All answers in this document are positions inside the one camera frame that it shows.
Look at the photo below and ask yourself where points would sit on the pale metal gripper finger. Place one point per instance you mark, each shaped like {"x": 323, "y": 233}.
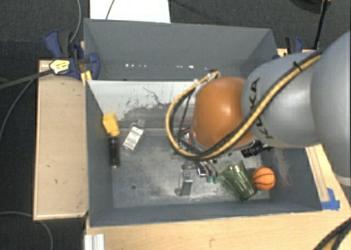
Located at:
{"x": 187, "y": 187}

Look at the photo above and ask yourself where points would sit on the grey metal bin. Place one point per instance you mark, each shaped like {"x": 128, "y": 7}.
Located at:
{"x": 153, "y": 177}

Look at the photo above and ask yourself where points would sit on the green clear plastic cup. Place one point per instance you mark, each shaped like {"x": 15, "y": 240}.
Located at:
{"x": 240, "y": 181}

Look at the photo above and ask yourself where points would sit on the orange toy basketball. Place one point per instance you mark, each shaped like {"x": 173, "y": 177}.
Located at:
{"x": 263, "y": 179}

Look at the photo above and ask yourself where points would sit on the clear plastic bottle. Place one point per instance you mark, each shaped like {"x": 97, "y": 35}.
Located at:
{"x": 133, "y": 139}

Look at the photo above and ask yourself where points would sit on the yellow and black tool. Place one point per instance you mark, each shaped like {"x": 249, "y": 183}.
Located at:
{"x": 112, "y": 125}

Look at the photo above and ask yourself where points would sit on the pale wood flat board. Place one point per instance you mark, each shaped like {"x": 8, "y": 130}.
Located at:
{"x": 60, "y": 144}

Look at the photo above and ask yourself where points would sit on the black cylinder on white bracket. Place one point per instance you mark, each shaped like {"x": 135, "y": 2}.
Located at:
{"x": 252, "y": 150}

